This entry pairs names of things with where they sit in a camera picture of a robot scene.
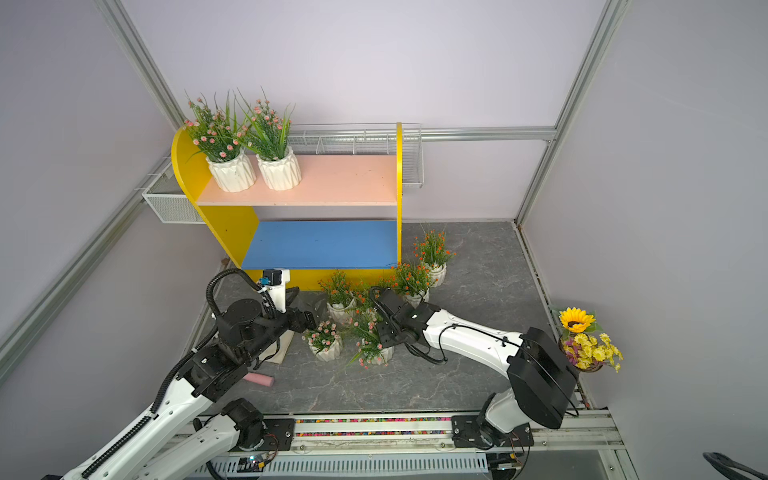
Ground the pink flower pot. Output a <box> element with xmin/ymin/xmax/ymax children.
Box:
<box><xmin>184</xmin><ymin>94</ymin><xmax>256</xmax><ymax>193</ymax></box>
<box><xmin>350</xmin><ymin>310</ymin><xmax>394</xmax><ymax>369</ymax></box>
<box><xmin>302</xmin><ymin>320</ymin><xmax>343</xmax><ymax>362</ymax></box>
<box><xmin>238</xmin><ymin>92</ymin><xmax>302</xmax><ymax>191</ymax></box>

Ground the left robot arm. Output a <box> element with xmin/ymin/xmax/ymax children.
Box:
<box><xmin>65</xmin><ymin>268</ymin><xmax>317</xmax><ymax>479</ymax></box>

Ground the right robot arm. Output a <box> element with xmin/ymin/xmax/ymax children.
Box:
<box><xmin>368</xmin><ymin>286</ymin><xmax>579</xmax><ymax>450</ymax></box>

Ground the yellow rack with shelves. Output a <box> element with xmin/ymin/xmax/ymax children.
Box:
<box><xmin>171</xmin><ymin>127</ymin><xmax>405</xmax><ymax>290</ymax></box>

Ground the beige gardening glove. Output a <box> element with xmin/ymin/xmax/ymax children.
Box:
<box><xmin>260</xmin><ymin>330</ymin><xmax>295</xmax><ymax>364</ymax></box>

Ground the orange flower pot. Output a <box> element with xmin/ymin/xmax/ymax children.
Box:
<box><xmin>391</xmin><ymin>263</ymin><xmax>433</xmax><ymax>307</ymax></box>
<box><xmin>318</xmin><ymin>270</ymin><xmax>357</xmax><ymax>324</ymax></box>
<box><xmin>354</xmin><ymin>284</ymin><xmax>382</xmax><ymax>321</ymax></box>
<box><xmin>414</xmin><ymin>230</ymin><xmax>456</xmax><ymax>287</ymax></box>

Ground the orange flower pot middle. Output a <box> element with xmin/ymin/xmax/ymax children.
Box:
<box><xmin>354</xmin><ymin>284</ymin><xmax>382</xmax><ymax>321</ymax></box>

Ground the orange flower pot left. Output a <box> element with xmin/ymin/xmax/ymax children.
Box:
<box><xmin>318</xmin><ymin>270</ymin><xmax>357</xmax><ymax>324</ymax></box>

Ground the orange flower pot far right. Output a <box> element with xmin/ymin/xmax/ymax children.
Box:
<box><xmin>414</xmin><ymin>230</ymin><xmax>456</xmax><ymax>287</ymax></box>

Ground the white mesh basket left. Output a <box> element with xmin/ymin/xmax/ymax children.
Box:
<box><xmin>142</xmin><ymin>145</ymin><xmax>212</xmax><ymax>225</ymax></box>

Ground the sunflower bouquet in basket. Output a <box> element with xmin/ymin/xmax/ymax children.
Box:
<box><xmin>553</xmin><ymin>307</ymin><xmax>624</xmax><ymax>373</ymax></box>

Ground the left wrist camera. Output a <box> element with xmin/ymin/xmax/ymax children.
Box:
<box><xmin>260</xmin><ymin>268</ymin><xmax>290</xmax><ymax>313</ymax></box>

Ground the purple trowel pink handle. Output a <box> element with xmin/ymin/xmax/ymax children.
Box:
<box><xmin>243</xmin><ymin>372</ymin><xmax>275</xmax><ymax>387</ymax></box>

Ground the white wire basket rear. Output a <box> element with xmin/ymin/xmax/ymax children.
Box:
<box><xmin>288</xmin><ymin>123</ymin><xmax>424</xmax><ymax>188</ymax></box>

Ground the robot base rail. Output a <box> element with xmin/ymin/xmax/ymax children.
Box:
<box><xmin>107</xmin><ymin>409</ymin><xmax>640</xmax><ymax>480</ymax></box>

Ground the black cable bottom right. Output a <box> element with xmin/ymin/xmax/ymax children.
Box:
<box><xmin>703</xmin><ymin>451</ymin><xmax>768</xmax><ymax>480</ymax></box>

